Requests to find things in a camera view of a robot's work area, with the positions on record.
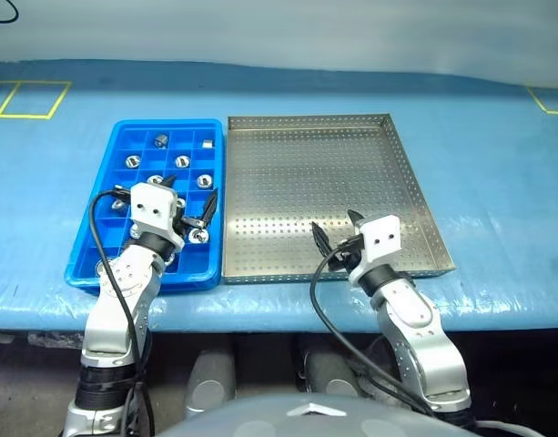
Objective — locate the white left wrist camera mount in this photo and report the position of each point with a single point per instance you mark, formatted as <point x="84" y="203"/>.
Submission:
<point x="151" y="200"/>

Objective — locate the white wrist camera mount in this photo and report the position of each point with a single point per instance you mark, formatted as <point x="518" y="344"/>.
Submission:
<point x="151" y="200"/>
<point x="381" y="236"/>

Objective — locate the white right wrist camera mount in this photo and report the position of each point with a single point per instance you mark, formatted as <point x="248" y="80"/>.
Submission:
<point x="381" y="236"/>

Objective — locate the blue compartment tray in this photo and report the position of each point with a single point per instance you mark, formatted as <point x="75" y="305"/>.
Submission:
<point x="124" y="136"/>

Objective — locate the crumpled grey plastic wrap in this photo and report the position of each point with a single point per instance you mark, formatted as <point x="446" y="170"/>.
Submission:
<point x="369" y="387"/>

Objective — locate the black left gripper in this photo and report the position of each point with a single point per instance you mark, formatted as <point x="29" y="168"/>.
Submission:
<point x="178" y="220"/>

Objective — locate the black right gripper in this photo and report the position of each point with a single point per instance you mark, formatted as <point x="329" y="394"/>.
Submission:
<point x="349" y="257"/>

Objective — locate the perforated metal tray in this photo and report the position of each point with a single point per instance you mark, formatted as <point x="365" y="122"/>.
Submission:
<point x="315" y="173"/>

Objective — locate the small silver metal part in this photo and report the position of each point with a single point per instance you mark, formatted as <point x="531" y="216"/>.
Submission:
<point x="208" y="144"/>

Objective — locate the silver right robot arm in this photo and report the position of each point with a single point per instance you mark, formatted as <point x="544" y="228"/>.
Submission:
<point x="424" y="346"/>

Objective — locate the grey dome with silver emblem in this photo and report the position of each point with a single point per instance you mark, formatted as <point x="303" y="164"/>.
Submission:
<point x="260" y="419"/>

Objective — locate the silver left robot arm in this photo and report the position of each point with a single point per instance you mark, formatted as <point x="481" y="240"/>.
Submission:
<point x="124" y="282"/>

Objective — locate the grey rounded shape under table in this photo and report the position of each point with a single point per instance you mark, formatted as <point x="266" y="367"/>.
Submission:
<point x="328" y="373"/>
<point x="210" y="382"/>

